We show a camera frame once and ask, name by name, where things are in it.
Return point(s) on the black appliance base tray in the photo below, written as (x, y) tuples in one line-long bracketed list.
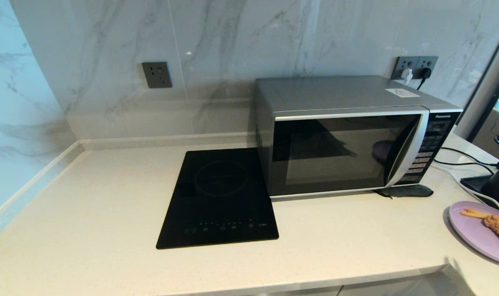
[(473, 183)]

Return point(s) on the grey wall socket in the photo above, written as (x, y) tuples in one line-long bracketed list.
[(403, 62), (156, 75), (429, 62)]

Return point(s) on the dark window frame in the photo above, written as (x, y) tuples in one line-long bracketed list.
[(486, 94)]

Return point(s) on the black power plug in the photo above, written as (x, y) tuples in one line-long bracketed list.
[(425, 74)]

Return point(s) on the fried chicken piece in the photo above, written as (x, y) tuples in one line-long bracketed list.
[(498, 228)]

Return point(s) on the black glass microwave door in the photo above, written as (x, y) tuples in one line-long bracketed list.
[(336, 156)]

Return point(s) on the purple plate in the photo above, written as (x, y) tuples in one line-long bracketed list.
[(473, 234)]

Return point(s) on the white paper sticker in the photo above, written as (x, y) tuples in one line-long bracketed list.
[(402, 93)]

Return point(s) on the dark grey cloth pad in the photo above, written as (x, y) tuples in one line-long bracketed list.
[(410, 191)]

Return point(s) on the white power plug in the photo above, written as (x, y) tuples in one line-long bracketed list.
[(407, 75)]

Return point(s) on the black induction cooktop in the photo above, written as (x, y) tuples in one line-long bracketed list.
[(220, 197)]

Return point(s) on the silver microwave oven body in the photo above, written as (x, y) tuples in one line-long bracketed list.
[(336, 92)]

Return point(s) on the orange french fry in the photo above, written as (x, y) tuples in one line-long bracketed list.
[(477, 211), (471, 215)]

